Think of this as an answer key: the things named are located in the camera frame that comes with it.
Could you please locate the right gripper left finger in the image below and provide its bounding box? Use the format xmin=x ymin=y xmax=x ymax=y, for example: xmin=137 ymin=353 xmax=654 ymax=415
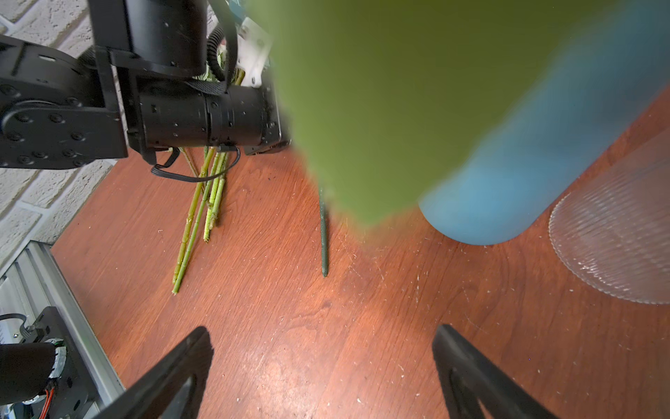
xmin=97 ymin=326 xmax=214 ymax=418

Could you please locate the teal ceramic vase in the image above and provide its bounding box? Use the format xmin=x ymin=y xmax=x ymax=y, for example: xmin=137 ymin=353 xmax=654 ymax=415
xmin=420 ymin=1 xmax=669 ymax=245

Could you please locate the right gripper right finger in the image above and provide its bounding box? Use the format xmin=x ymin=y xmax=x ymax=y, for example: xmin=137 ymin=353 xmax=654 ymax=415
xmin=432 ymin=325 xmax=555 ymax=418

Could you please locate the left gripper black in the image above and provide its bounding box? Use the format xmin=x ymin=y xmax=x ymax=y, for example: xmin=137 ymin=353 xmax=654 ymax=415
xmin=140 ymin=80 xmax=291 ymax=155

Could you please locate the clear ribbed glass vase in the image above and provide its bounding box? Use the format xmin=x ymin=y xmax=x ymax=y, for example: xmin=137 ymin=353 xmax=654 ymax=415
xmin=549 ymin=131 xmax=669 ymax=305

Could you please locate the white lilac flower bouquet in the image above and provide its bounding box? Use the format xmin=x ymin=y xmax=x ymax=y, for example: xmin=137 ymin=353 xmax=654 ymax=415
xmin=245 ymin=0 xmax=613 ymax=279

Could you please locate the white pink flower bunch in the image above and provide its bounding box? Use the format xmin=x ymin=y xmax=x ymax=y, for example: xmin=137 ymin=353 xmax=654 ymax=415
xmin=171 ymin=67 xmax=247 ymax=295

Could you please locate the aluminium rail frame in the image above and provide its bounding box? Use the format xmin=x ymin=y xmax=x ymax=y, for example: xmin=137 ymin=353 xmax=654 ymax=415
xmin=1 ymin=241 xmax=124 ymax=418

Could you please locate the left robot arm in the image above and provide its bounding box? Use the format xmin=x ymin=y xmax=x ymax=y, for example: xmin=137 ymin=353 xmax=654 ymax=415
xmin=1 ymin=1 xmax=291 ymax=178

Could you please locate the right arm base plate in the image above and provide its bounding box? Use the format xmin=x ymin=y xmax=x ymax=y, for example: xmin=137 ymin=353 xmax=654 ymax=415
xmin=1 ymin=307 xmax=99 ymax=418

